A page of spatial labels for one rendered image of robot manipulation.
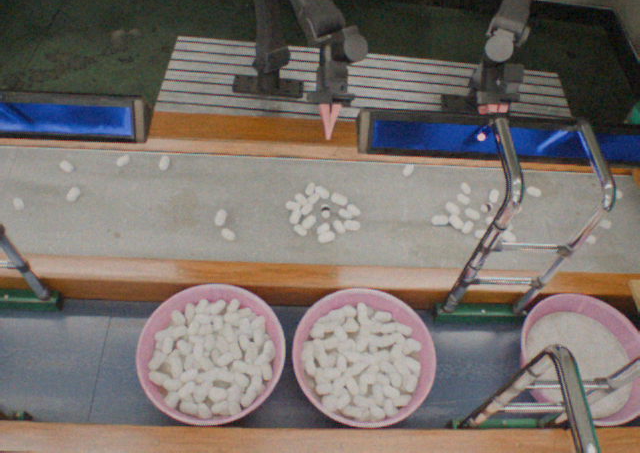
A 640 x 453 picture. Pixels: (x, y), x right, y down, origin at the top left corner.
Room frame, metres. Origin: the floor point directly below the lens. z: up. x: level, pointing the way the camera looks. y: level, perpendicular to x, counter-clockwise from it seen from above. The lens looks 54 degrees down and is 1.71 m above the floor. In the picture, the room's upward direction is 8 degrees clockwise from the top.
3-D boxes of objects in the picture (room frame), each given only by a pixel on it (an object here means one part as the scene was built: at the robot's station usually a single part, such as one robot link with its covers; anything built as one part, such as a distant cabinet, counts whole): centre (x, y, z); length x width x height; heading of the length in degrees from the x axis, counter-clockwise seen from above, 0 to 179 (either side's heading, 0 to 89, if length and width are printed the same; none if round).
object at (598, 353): (0.44, -0.55, 0.71); 0.22 x 0.22 x 0.06
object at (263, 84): (1.17, 0.20, 0.71); 0.20 x 0.07 x 0.08; 94
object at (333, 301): (0.38, -0.12, 0.72); 0.27 x 0.27 x 0.10
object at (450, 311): (0.61, -0.36, 0.90); 0.20 x 0.19 x 0.45; 97
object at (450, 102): (1.21, -0.40, 0.71); 0.20 x 0.07 x 0.08; 94
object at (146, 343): (0.35, 0.16, 0.72); 0.27 x 0.27 x 0.10
